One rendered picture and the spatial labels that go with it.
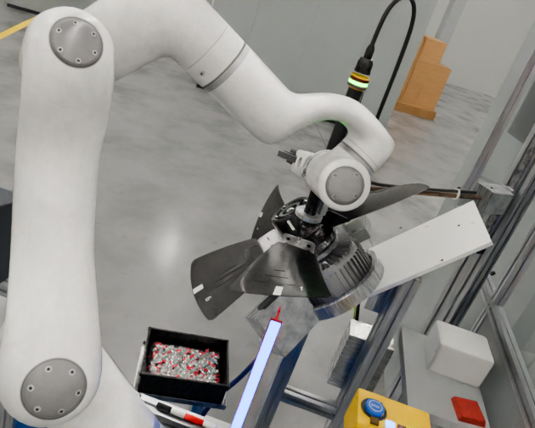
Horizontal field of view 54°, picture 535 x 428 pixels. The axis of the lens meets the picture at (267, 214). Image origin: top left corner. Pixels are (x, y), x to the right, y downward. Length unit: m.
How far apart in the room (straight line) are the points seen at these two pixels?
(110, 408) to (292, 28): 6.19
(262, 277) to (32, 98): 0.71
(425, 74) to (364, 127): 8.58
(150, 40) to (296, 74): 6.14
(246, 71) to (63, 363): 0.45
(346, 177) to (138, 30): 0.36
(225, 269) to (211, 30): 0.85
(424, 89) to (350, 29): 2.98
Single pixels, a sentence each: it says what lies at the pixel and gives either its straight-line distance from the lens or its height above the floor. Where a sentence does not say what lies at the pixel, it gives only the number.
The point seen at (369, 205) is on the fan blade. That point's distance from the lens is 1.35.
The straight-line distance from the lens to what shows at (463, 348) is 1.69.
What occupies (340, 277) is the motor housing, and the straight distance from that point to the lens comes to 1.40.
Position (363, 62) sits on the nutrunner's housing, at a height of 1.66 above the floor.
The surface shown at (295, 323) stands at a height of 0.99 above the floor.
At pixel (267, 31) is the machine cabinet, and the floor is 0.90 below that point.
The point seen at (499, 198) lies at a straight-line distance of 1.68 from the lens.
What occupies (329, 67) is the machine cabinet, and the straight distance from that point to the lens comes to 6.90.
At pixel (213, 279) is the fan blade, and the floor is 0.98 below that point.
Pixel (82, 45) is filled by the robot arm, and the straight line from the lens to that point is 0.63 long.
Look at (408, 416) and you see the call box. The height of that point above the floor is 1.07.
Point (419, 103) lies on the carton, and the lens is 9.55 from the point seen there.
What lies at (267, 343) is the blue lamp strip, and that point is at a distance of 1.10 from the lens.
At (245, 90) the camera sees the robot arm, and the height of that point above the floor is 1.64.
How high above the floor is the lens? 1.83
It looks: 26 degrees down
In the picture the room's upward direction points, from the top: 18 degrees clockwise
